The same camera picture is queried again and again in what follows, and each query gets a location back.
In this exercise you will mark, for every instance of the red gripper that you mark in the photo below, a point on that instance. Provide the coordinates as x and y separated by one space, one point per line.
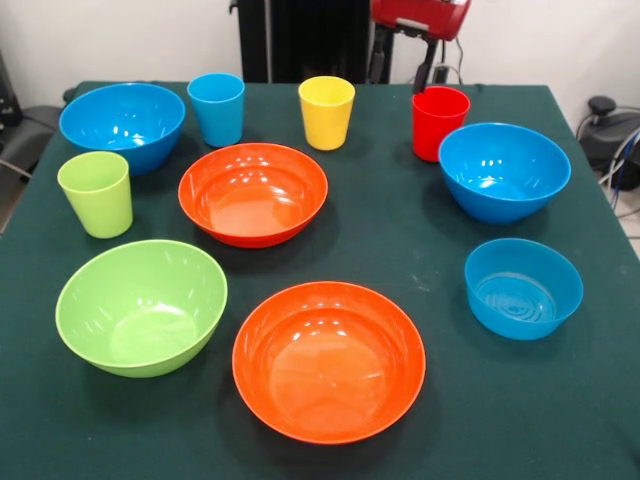
430 12

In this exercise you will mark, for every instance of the orange bowl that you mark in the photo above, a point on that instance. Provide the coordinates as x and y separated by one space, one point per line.
252 200
327 370

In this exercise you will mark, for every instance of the green bowl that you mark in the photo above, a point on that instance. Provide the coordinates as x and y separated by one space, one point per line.
140 310

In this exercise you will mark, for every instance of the red cup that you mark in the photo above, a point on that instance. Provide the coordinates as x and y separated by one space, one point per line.
435 130

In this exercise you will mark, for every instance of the yellow cup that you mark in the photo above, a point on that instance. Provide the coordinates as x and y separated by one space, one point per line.
326 125

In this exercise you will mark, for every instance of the large blue bowl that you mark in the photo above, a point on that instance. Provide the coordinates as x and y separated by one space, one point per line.
500 165
122 120

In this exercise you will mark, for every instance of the dark green tablecloth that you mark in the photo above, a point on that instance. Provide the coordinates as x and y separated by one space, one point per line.
380 225

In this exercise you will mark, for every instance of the light blue cup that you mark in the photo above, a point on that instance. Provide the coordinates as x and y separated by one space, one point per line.
217 120

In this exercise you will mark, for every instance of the small blue bowl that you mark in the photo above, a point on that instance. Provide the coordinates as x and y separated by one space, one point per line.
520 300

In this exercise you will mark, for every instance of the lime green cup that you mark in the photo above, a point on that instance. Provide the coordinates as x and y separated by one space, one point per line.
97 210

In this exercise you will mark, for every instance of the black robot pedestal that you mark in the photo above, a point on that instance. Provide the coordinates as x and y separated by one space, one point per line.
315 40

